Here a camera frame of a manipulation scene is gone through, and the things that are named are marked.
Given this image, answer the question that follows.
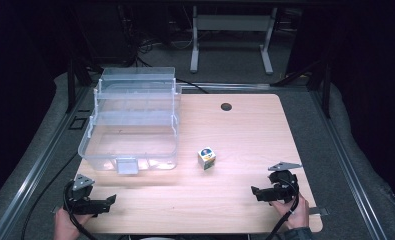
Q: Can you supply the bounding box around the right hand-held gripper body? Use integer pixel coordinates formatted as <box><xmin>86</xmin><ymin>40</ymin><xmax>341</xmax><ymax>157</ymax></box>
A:
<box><xmin>267</xmin><ymin>161</ymin><xmax>303</xmax><ymax>204</ymax></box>

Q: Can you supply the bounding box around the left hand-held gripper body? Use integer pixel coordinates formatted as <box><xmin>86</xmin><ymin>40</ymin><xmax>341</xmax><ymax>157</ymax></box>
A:
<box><xmin>64</xmin><ymin>173</ymin><xmax>97</xmax><ymax>216</ymax></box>

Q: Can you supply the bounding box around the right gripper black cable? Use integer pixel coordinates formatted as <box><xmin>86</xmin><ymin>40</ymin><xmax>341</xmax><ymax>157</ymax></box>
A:
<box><xmin>264</xmin><ymin>179</ymin><xmax>301</xmax><ymax>240</ymax></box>

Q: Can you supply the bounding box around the black metal stand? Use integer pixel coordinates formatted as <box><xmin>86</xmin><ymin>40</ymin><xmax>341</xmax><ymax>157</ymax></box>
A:
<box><xmin>65</xmin><ymin>54</ymin><xmax>101</xmax><ymax>114</ymax></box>
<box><xmin>270</xmin><ymin>58</ymin><xmax>334</xmax><ymax>118</ymax></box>

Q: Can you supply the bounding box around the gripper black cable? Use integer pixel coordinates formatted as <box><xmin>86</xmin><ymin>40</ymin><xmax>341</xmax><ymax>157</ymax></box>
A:
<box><xmin>62</xmin><ymin>180</ymin><xmax>99</xmax><ymax>240</ymax></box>
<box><xmin>264</xmin><ymin>179</ymin><xmax>301</xmax><ymax>240</ymax></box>

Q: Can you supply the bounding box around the person's left hand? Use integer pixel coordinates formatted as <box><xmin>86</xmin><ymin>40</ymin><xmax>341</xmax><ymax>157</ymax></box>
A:
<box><xmin>53</xmin><ymin>206</ymin><xmax>93</xmax><ymax>240</ymax></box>

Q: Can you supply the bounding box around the bundle of dark cables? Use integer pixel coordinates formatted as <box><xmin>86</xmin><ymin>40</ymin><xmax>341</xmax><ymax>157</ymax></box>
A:
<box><xmin>116</xmin><ymin>4</ymin><xmax>194</xmax><ymax>69</ymax></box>

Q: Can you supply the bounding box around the small printed cube box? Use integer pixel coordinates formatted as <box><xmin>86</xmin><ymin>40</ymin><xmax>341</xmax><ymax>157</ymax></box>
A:
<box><xmin>197</xmin><ymin>146</ymin><xmax>217</xmax><ymax>171</ymax></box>

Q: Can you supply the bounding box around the grey metal floor rail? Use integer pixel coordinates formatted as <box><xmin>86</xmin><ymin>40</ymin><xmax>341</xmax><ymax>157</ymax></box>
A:
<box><xmin>0</xmin><ymin>85</ymin><xmax>92</xmax><ymax>240</ymax></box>
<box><xmin>308</xmin><ymin>89</ymin><xmax>389</xmax><ymax>240</ymax></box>

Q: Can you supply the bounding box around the person's right hand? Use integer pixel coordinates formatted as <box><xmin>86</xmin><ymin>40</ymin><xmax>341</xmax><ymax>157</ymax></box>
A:
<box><xmin>270</xmin><ymin>193</ymin><xmax>310</xmax><ymax>232</ymax></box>

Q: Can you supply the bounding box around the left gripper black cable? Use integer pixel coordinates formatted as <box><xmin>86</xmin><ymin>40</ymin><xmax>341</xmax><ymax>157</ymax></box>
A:
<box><xmin>62</xmin><ymin>180</ymin><xmax>99</xmax><ymax>240</ymax></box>

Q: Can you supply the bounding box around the white object at table edge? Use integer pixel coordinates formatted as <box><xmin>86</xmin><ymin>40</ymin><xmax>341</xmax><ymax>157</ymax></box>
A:
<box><xmin>139</xmin><ymin>235</ymin><xmax>180</xmax><ymax>240</ymax></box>

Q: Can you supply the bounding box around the thin black floor cable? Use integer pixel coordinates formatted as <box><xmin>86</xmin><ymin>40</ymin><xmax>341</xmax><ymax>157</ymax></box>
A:
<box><xmin>19</xmin><ymin>151</ymin><xmax>83</xmax><ymax>240</ymax></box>

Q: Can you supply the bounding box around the clear plastic tiered storage box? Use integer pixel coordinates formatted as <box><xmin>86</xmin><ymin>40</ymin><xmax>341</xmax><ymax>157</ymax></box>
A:
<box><xmin>77</xmin><ymin>66</ymin><xmax>183</xmax><ymax>175</ymax></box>

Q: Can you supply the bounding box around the white metal stand frame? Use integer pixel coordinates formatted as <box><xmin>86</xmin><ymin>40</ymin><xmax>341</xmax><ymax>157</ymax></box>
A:
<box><xmin>189</xmin><ymin>5</ymin><xmax>279</xmax><ymax>75</ymax></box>

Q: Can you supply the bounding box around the black cable behind table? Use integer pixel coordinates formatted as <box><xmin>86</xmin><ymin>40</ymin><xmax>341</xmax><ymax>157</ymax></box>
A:
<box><xmin>175</xmin><ymin>77</ymin><xmax>210</xmax><ymax>95</ymax></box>

